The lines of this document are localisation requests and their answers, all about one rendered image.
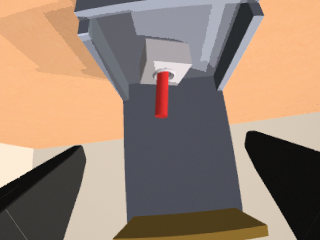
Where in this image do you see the red peg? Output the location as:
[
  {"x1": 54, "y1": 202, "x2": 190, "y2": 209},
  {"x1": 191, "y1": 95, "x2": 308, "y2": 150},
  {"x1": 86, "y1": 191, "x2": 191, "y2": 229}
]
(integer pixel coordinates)
[{"x1": 155, "y1": 72, "x2": 169, "y2": 117}]

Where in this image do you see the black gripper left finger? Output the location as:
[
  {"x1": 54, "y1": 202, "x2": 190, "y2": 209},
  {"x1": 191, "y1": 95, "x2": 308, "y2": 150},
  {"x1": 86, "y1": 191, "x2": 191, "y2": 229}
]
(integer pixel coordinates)
[{"x1": 0, "y1": 144, "x2": 87, "y2": 240}]

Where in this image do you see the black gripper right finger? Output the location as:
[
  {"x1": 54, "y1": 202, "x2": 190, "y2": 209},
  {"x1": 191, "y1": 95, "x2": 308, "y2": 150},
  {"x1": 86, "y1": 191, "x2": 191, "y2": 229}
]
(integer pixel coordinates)
[{"x1": 244, "y1": 131, "x2": 320, "y2": 240}]

